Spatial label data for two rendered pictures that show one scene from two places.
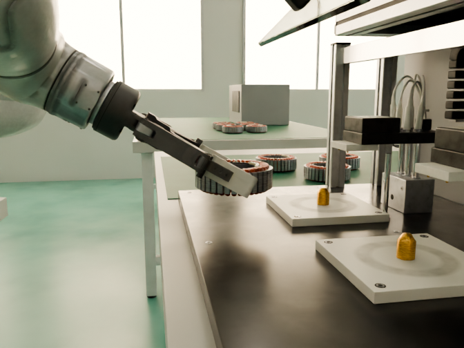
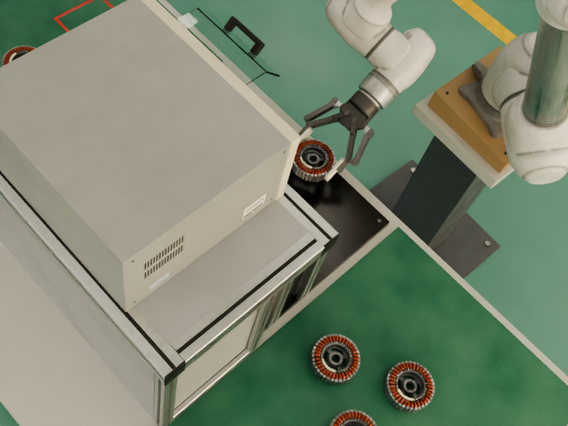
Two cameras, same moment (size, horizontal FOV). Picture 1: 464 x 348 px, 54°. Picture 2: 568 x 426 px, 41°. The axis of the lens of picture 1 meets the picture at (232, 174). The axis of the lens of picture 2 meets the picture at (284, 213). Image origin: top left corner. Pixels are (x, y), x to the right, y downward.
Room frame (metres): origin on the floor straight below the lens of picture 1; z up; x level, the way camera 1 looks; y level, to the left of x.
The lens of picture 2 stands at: (1.35, -0.86, 2.39)
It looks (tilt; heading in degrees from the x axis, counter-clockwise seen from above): 59 degrees down; 131
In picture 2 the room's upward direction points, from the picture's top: 18 degrees clockwise
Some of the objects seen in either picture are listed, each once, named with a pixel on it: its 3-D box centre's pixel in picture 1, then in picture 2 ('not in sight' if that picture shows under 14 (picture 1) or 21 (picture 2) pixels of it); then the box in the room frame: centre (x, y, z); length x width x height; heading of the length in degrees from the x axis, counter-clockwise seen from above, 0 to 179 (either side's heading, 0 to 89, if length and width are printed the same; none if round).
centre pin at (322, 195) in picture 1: (323, 195); not in sight; (0.71, -0.15, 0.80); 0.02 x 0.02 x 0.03
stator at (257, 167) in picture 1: (233, 176); (313, 160); (0.64, 0.00, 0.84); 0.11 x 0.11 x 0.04
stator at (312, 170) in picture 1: (326, 171); (335, 359); (1.08, -0.23, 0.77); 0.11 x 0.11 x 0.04
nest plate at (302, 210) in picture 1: (322, 207); not in sight; (0.71, -0.15, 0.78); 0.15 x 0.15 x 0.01; 10
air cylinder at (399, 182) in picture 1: (406, 190); not in sight; (0.73, -0.29, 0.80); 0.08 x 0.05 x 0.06; 10
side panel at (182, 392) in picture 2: not in sight; (212, 359); (0.98, -0.50, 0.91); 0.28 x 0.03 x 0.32; 100
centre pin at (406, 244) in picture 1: (406, 245); not in sight; (0.47, -0.19, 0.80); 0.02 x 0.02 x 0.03
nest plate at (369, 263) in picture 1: (404, 262); not in sight; (0.47, -0.19, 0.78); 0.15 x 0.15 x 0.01; 10
